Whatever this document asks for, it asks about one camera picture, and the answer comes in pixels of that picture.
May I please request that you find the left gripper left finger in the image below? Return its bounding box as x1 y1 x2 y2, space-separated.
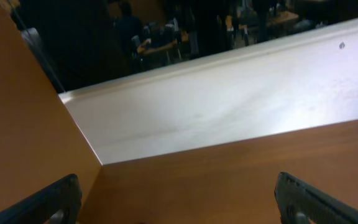
0 174 82 224

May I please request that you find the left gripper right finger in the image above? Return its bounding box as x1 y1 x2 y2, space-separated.
274 172 358 224

